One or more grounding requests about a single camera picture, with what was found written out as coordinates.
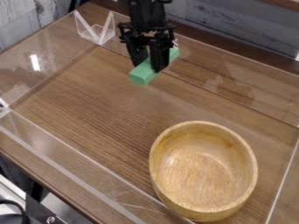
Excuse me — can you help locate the clear acrylic corner bracket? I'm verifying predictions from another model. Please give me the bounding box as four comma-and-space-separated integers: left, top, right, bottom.
74, 10, 117, 46

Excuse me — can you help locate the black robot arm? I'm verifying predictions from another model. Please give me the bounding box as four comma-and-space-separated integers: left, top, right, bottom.
117, 0, 175, 73

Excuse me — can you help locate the black cable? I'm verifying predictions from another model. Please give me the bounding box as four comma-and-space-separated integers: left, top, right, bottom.
0, 199, 29, 224

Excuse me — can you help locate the light wooden bowl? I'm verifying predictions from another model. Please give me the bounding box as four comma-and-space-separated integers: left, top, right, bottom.
149, 121, 258, 222

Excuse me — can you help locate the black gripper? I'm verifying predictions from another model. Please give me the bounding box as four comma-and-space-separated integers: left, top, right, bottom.
117, 13, 175, 73

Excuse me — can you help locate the black metal base plate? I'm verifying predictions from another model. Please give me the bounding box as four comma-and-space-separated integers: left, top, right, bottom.
26, 195, 75, 224

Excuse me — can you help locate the clear acrylic tray wall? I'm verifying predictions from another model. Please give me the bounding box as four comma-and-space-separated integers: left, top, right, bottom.
0, 99, 194, 224

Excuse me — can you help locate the green rectangular block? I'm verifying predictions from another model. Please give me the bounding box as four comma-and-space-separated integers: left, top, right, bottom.
130, 47, 181, 85

